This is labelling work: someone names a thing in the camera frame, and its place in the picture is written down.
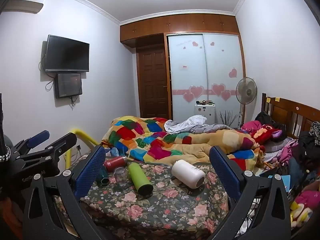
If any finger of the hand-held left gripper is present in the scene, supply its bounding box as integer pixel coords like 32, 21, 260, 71
13, 130, 50, 156
17, 132, 78, 166

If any white cup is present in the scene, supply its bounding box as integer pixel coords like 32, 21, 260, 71
171, 159, 206, 189

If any small black wall monitor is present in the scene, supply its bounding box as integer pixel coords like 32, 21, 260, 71
55, 73, 83, 99

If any orange cloth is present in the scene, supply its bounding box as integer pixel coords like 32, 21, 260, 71
0, 194, 26, 240

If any white standing fan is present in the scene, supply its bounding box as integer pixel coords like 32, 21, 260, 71
236, 77, 258, 128

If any grey crumpled cloth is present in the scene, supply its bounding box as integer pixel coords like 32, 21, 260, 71
163, 115, 238, 134

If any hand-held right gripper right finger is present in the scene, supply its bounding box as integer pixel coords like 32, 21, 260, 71
207, 145, 293, 240

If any black wall television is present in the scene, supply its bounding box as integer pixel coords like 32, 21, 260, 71
45, 34, 90, 73

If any brown wooden door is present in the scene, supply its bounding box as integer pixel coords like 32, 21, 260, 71
136, 45, 172, 119

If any red bottle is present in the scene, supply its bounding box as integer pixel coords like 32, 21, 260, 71
103, 155, 128, 173

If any black bag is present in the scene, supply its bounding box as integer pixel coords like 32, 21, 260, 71
255, 111, 273, 126

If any clear glass jar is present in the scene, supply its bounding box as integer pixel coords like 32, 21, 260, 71
114, 166, 129, 188

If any brown wooden overhead cabinet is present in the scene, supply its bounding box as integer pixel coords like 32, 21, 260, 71
119, 13, 240, 48

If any dry potted plant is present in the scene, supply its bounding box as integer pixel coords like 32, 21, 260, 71
219, 110, 238, 128

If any red plush toy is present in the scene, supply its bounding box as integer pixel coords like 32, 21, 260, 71
251, 126, 283, 146

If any small white cabinet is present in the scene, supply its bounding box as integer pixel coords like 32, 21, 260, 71
195, 103, 216, 125

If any white air conditioner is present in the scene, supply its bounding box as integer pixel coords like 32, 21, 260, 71
0, 0, 44, 14

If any dark teal cup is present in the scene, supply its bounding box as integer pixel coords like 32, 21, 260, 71
94, 166, 109, 186

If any colourful patchwork quilt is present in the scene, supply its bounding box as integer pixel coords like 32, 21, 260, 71
101, 115, 266, 178

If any yellow padded rail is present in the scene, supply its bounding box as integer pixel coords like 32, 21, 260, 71
64, 128, 100, 168

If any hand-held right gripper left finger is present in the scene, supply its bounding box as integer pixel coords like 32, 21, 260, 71
22, 145, 111, 240

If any pink cloth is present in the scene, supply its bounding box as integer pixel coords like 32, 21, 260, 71
241, 120, 262, 133

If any pile of pink clothes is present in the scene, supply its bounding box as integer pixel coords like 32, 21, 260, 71
264, 137, 300, 167

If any pink and yellow toy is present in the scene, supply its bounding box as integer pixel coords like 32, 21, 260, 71
289, 189, 320, 228

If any brown wooden headboard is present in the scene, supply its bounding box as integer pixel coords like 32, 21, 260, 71
261, 93, 320, 141

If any pile of black clothes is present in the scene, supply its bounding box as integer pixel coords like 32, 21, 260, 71
297, 129, 320, 161

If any frosted sliding wardrobe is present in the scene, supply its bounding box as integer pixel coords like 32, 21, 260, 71
166, 32, 245, 128

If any green cup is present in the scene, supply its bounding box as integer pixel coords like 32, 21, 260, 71
128, 162, 154, 195

